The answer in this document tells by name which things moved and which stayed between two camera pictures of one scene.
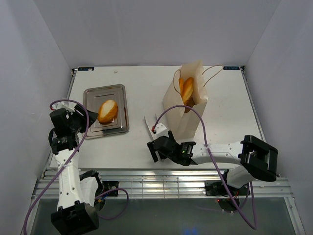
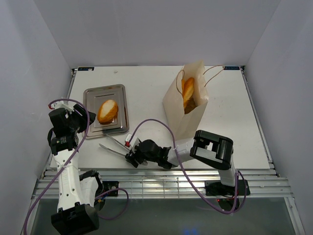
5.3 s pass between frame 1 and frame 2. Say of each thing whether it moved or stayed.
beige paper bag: stayed
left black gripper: stayed
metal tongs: moved
